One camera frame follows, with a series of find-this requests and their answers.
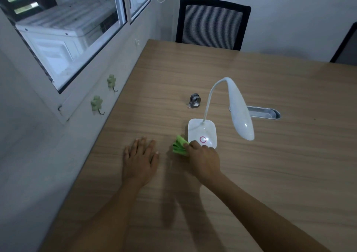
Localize person's right hand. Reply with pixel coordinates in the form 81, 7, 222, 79
183, 141, 223, 185

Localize person's left hand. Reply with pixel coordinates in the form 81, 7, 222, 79
122, 137, 160, 189

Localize green cloth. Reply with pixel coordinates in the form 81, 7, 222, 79
171, 134, 190, 157

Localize person's right forearm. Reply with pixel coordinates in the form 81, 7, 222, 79
200, 172, 333, 252

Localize person's left forearm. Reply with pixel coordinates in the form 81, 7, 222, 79
66, 177, 152, 252

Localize white gooseneck desk lamp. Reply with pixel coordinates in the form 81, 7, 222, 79
187, 77, 255, 149

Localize white framed window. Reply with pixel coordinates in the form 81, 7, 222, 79
0, 0, 154, 125

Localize black mesh office chair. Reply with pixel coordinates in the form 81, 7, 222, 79
175, 0, 252, 51

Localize white outdoor air conditioner unit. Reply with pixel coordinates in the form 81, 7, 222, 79
15, 0, 121, 91

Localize black chair backrest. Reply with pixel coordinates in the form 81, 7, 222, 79
330, 22, 357, 66

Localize green clover wall hook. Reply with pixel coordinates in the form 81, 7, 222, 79
90, 95, 105, 115
107, 75, 119, 93

